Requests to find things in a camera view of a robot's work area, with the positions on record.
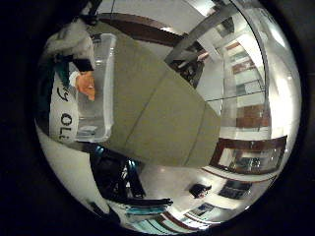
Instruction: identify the clear plastic storage container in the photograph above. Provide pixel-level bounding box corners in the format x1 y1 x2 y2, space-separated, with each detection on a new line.
73 32 118 144

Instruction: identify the orange and white plush toy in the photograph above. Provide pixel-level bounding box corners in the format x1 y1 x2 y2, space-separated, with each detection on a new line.
68 71 96 101

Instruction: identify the small black floor object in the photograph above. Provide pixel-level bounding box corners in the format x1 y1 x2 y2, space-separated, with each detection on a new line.
189 183 213 200

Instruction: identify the dark rectangular floor mat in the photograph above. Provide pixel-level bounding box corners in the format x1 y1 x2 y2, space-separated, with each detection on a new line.
218 179 253 201

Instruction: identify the brown wooden framed window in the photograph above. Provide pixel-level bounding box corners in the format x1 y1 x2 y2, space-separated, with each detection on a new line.
209 136 288 175

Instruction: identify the grey metal beam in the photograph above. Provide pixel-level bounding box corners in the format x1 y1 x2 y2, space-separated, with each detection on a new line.
163 1 239 65

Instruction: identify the black chair frame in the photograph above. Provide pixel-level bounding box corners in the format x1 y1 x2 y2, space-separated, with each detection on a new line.
89 146 147 205

